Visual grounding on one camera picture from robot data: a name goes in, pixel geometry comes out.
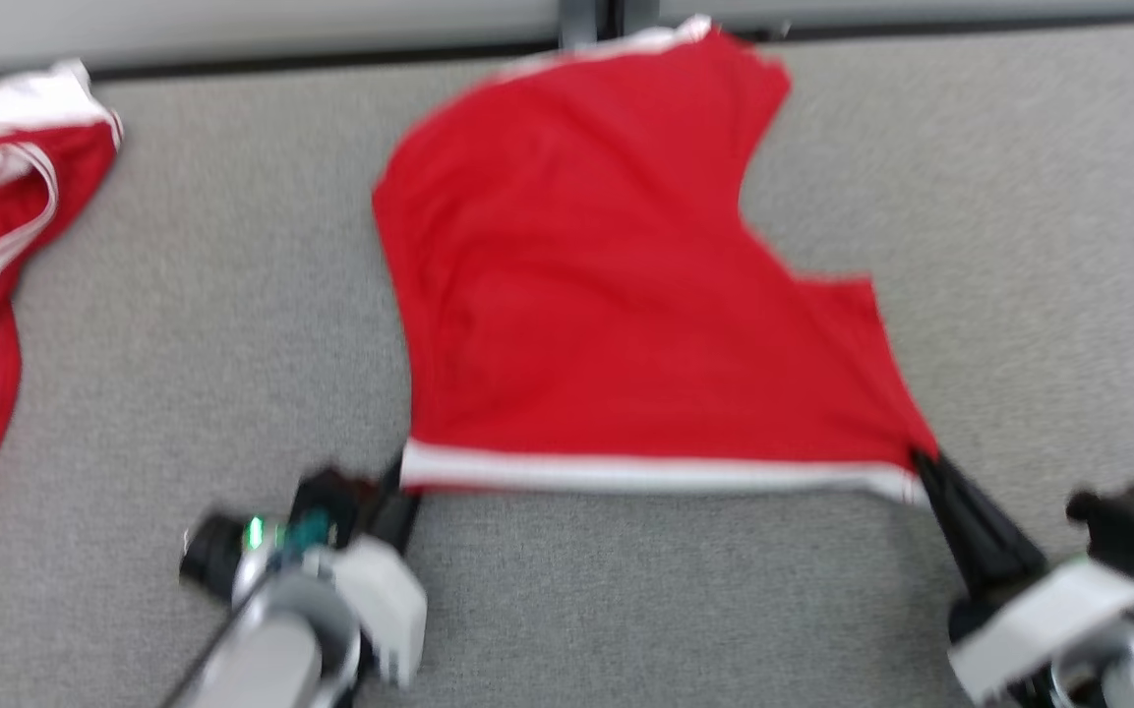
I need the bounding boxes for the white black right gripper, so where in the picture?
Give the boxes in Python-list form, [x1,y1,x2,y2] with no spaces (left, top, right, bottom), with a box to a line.
[911,447,1134,705]

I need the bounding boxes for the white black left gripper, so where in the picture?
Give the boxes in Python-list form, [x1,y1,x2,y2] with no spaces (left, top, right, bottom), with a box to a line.
[330,447,428,687]

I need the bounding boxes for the red shorts white striped band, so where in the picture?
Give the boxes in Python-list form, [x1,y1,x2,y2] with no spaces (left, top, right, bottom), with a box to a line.
[372,15,941,507]

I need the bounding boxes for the grey fabric upholstered sofa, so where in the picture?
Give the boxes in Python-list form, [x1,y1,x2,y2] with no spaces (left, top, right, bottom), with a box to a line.
[0,22,1134,708]

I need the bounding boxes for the grey metal partition post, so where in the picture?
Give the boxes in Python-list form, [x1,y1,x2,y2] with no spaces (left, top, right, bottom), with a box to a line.
[560,0,661,45]

